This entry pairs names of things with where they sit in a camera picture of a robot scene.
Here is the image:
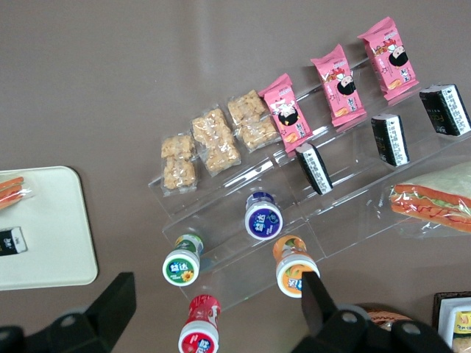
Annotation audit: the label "clear acrylic tiered stand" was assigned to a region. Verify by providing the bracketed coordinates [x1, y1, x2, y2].
[147, 91, 327, 313]
[272, 36, 471, 259]

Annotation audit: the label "wrapped triangle sandwich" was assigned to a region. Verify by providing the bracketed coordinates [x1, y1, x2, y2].
[389, 161, 471, 235]
[0, 176, 35, 211]

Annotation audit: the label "brown wicker snack basket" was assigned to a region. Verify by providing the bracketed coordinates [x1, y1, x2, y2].
[357, 302, 417, 327]

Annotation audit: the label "yellow snack packet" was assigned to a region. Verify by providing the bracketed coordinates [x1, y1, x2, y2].
[453, 310, 471, 336]

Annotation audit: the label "beige plastic tray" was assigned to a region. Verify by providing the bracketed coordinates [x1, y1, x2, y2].
[0, 165, 99, 292]

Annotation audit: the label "clear-wrapped peanut crisp packet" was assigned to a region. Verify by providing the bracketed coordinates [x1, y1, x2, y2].
[226, 89, 281, 152]
[450, 335, 471, 353]
[160, 133, 200, 193]
[191, 107, 243, 177]

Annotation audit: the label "red gum bottle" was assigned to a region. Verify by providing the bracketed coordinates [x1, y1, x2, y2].
[177, 294, 222, 353]

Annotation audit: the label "orange gum bottle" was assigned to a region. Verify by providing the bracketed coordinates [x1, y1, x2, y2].
[272, 235, 322, 299]

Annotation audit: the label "pink cartoon snack packet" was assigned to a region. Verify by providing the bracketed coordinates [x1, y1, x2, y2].
[357, 15, 421, 104]
[258, 73, 314, 153]
[309, 43, 367, 128]

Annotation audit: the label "black and white snack packet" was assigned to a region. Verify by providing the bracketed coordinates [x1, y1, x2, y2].
[294, 142, 334, 196]
[419, 84, 471, 138]
[0, 226, 29, 257]
[370, 113, 411, 168]

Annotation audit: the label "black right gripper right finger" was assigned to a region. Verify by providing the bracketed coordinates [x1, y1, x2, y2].
[290, 271, 454, 353]

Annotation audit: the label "blue gum bottle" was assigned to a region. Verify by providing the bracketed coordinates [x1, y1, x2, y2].
[244, 190, 285, 241]

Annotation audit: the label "white rectangular snack tray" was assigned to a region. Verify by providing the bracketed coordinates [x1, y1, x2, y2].
[433, 291, 471, 353]

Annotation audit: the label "green gum bottle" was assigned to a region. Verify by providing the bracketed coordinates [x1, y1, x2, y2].
[162, 233, 205, 286]

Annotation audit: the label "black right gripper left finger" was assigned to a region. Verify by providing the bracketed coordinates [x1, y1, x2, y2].
[0, 271, 138, 353]

